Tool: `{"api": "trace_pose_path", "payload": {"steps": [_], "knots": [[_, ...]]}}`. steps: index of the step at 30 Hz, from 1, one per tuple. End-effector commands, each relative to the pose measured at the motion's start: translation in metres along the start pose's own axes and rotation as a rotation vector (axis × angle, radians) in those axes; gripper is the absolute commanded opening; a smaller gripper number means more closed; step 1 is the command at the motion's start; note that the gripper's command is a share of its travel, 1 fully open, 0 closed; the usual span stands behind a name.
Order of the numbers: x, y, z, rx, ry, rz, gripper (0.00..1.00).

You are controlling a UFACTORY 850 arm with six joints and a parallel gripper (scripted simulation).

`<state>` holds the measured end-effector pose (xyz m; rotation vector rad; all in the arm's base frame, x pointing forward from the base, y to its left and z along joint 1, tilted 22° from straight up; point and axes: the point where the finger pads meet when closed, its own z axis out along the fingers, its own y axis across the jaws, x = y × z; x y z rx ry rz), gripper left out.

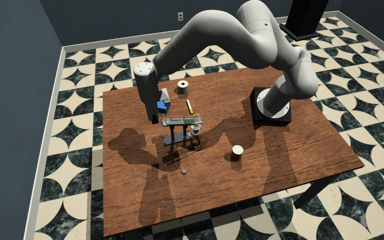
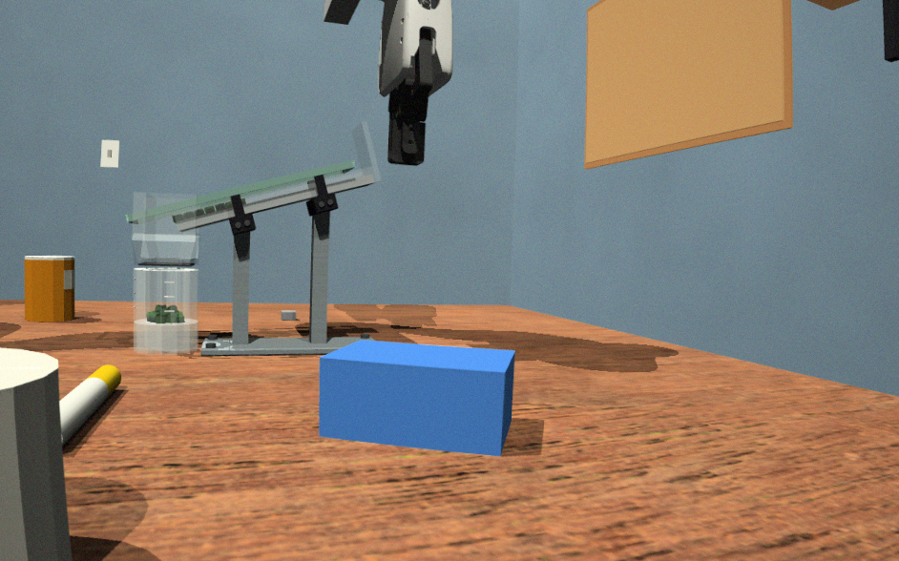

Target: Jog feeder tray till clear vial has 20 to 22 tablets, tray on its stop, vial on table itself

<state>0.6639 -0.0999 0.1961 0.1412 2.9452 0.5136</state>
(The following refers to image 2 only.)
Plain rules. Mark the white cylinder with yellow cap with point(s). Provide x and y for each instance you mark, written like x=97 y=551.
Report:
x=85 y=399

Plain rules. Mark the grey faceted cylinder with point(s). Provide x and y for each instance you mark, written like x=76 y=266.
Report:
x=34 y=522

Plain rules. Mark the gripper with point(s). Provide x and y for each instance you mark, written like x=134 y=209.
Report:
x=412 y=34

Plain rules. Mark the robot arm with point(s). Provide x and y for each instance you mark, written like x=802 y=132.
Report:
x=339 y=11

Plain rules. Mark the blue rectangular block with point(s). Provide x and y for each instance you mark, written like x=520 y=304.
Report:
x=447 y=398

